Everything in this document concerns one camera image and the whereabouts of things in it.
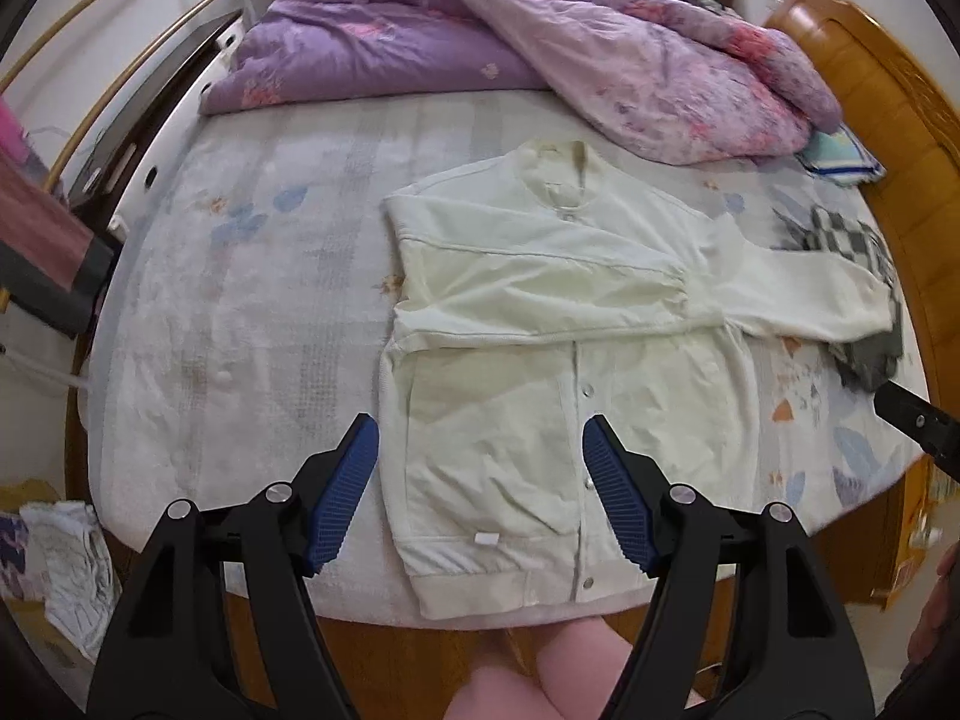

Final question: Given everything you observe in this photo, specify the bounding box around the white clothes pile on floor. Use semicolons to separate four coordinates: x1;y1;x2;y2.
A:
20;500;121;661

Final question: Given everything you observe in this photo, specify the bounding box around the wooden bed headboard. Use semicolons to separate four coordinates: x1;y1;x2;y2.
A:
768;0;958;608

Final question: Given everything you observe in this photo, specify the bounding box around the teal striped pillow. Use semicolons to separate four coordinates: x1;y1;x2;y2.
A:
796;125;885;187

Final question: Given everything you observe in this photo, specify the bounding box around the white patterned bed sheet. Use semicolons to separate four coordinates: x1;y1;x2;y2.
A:
86;91;921;629

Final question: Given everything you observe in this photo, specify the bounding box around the person's right hand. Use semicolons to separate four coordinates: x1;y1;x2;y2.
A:
907;544;958;665

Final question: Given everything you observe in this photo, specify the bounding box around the grey checkered garment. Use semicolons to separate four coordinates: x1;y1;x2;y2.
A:
776;205;905;394

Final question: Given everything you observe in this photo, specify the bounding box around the cream white snap jacket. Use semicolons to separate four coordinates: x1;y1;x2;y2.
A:
376;136;898;623

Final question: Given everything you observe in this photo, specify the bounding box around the maroon hanging cloth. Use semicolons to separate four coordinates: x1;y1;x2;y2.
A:
2;104;116;337

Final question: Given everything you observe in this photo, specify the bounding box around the purple floral quilt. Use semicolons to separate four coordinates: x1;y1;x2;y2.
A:
202;0;843;166

